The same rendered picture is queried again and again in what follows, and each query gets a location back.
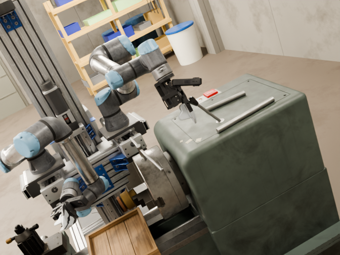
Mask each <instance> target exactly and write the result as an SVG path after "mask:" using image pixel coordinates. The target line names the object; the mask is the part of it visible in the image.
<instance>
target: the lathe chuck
mask: <svg viewBox="0 0 340 255"><path fill-rule="evenodd" d="M144 152H145V153H146V154H147V155H148V156H150V157H151V158H152V159H153V160H154V161H155V162H156V163H157V164H158V165H160V163H159V161H158V160H157V158H156V156H155V155H154V153H153V152H152V150H151V149H150V148H149V149H147V150H145V151H144ZM132 159H133V161H134V163H135V165H136V166H137V168H138V170H139V172H140V174H141V176H142V178H143V180H144V182H145V184H146V186H147V188H148V189H149V191H150V193H151V195H152V196H153V198H154V200H157V198H158V197H160V198H162V200H163V202H164V206H162V207H161V206H160V207H158V206H157V207H158V209H159V211H160V213H161V215H162V217H163V218H164V220H166V219H167V218H169V217H171V216H170V215H171V214H173V213H178V212H180V211H182V207H181V204H180V202H179V200H178V197H177V195H176V193H175V191H174V189H173V187H172V185H171V183H170V181H169V179H168V178H167V176H166V174H165V172H164V171H163V172H161V171H160V170H159V169H158V168H157V167H156V166H155V165H154V164H153V163H152V162H150V161H149V160H148V161H147V162H142V159H143V158H142V157H141V156H140V154H138V155H136V156H134V157H132ZM160 166H161V165H160ZM172 216H173V215H172Z"/></svg>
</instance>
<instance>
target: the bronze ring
mask: <svg viewBox="0 0 340 255"><path fill-rule="evenodd" d="M136 194H137V193H136V192H135V190H134V189H132V190H130V191H129V192H128V191H127V189H125V191H124V192H122V193H121V194H120V196H118V197H117V198H115V201H116V202H117V204H118V206H119V207H120V209H121V210H122V211H123V213H124V212H126V211H128V209H129V210H131V209H132V208H134V207H137V206H136V204H135V203H134V201H133V199H132V196H134V195H136Z"/></svg>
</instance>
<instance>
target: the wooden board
mask: <svg viewBox="0 0 340 255"><path fill-rule="evenodd" d="M86 241H87V247H88V253H89V255H161V253H160V251H159V249H158V247H157V245H156V242H155V240H154V238H153V236H152V234H151V231H150V229H149V227H148V225H147V223H146V220H145V218H144V216H143V214H142V212H141V210H140V208H139V207H137V208H135V209H133V210H132V211H130V212H128V213H127V214H125V215H123V216H121V217H119V218H117V219H116V220H114V221H112V222H110V223H108V224H106V225H105V226H103V227H101V228H99V229H97V230H96V231H94V232H92V233H90V234H88V235H86Z"/></svg>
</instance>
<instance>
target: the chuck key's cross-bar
mask: <svg viewBox="0 0 340 255"><path fill-rule="evenodd" d="M130 140H131V141H132V142H133V143H134V145H135V146H136V145H137V143H136V141H135V140H134V139H133V138H132V137H130ZM140 152H141V153H142V154H143V155H144V156H145V157H146V158H147V159H148V160H149V161H150V162H152V163H153V164H154V165H155V166H156V167H157V168H158V169H159V170H160V171H161V172H163V171H164V169H163V168H162V167H161V166H160V165H158V164H157V163H156V162H155V161H154V160H153V159H152V158H151V157H150V156H148V155H147V154H146V153H145V152H144V151H143V149H140Z"/></svg>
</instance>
